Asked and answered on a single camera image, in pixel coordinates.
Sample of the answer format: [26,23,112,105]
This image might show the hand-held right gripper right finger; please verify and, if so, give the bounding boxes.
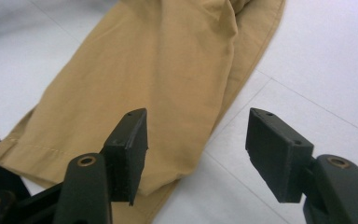
[244,107,315,204]

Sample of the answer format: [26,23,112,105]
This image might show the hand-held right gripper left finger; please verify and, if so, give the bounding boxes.
[100,107,149,207]

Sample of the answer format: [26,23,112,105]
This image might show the tan children's pants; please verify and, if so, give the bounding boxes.
[0,0,287,224]

